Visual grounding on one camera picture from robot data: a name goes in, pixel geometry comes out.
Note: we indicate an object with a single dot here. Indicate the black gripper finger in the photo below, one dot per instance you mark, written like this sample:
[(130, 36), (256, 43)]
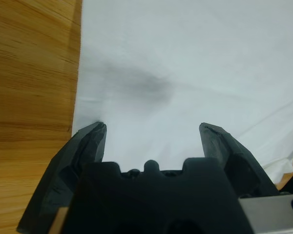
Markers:
[(241, 170), (63, 180)]

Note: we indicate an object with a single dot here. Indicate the white T-shirt with small print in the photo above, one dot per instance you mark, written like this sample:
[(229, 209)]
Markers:
[(185, 61)]

